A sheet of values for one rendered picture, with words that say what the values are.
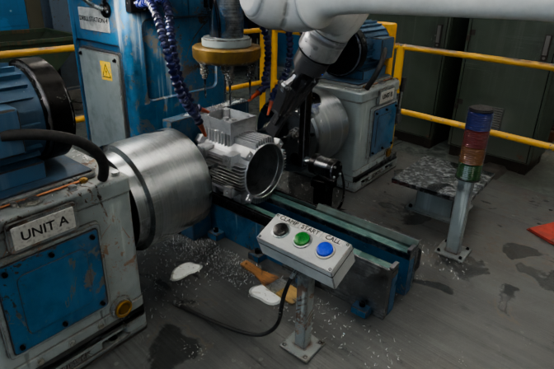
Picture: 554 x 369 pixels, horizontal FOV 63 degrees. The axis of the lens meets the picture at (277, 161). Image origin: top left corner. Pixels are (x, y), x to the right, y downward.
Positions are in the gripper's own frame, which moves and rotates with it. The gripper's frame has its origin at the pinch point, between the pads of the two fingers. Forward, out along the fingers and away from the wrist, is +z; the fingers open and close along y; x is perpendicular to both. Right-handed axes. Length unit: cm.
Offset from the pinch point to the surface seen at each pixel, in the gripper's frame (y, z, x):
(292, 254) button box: 24.9, -0.8, 27.9
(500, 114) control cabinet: -318, 73, 18
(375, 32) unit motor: -70, -6, -18
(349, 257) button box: 19.2, -5.2, 34.9
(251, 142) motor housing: -3.0, 12.7, -5.2
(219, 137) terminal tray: -0.9, 18.3, -13.4
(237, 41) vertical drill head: -3.6, -6.3, -22.6
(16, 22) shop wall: -152, 284, -435
